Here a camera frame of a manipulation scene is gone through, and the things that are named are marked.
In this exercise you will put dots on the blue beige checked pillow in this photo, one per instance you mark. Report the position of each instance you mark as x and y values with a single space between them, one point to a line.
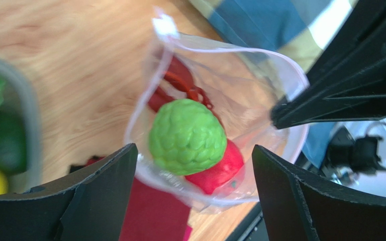
301 30

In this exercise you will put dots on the green custard apple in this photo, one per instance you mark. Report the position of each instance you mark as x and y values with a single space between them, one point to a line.
186 138

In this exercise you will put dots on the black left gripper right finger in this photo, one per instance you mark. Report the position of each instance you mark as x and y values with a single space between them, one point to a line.
300 205

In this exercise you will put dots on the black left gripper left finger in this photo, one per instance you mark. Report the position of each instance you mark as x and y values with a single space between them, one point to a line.
88 204

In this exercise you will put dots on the red toy lobster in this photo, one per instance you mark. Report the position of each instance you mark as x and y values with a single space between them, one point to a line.
180 77

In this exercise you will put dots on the dark green avocado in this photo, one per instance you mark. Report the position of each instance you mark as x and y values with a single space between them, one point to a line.
13 150

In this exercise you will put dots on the clear zip top bag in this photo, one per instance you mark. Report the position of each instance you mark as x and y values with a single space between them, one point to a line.
244 84

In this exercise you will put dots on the dark red folded cloth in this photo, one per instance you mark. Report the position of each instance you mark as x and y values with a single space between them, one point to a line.
153 215

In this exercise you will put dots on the pink folded cloth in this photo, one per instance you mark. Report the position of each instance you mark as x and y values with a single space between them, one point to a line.
187 233

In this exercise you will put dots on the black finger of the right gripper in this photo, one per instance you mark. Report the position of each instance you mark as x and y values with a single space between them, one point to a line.
348 81

